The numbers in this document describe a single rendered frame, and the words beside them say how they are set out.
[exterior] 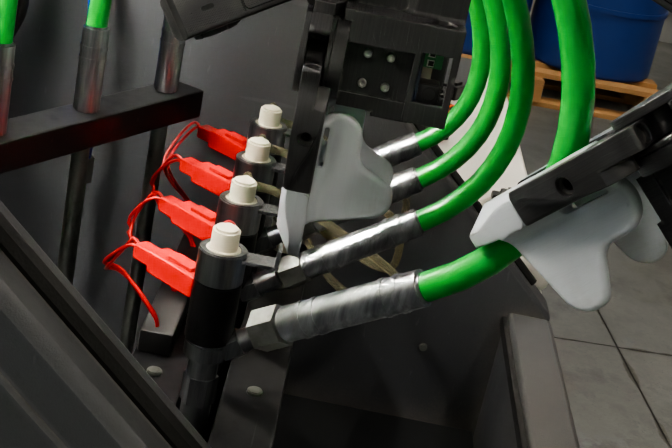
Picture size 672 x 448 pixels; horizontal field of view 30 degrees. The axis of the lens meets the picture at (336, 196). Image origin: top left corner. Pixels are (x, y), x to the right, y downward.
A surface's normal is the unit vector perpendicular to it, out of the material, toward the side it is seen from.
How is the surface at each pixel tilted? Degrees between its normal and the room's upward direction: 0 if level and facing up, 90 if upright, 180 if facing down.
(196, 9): 90
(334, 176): 93
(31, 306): 43
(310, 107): 82
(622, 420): 0
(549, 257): 101
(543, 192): 115
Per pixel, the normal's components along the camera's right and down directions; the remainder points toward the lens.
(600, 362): 0.19, -0.92
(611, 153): -0.47, 0.25
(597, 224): -0.63, 0.35
